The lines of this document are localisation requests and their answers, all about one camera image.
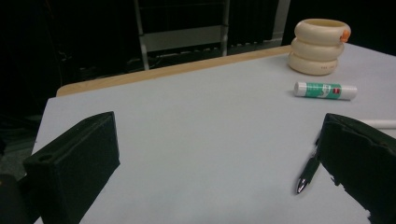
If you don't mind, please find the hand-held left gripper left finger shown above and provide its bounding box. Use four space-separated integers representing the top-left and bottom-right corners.
22 111 121 224

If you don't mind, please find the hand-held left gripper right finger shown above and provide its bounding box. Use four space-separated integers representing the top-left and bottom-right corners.
315 113 396 224

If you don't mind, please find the black pen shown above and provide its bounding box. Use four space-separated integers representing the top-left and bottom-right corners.
294 132 323 195

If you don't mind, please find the green and white glue stick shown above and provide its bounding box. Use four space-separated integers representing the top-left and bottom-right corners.
293 81 359 101

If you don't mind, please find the cream ringed duck pen holder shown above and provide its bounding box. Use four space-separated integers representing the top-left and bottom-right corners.
287 18 352 77

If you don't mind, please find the grey metal post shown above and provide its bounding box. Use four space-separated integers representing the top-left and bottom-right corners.
273 0 292 41

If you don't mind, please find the grey metal stand frame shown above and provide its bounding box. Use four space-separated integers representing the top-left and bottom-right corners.
134 0 232 71

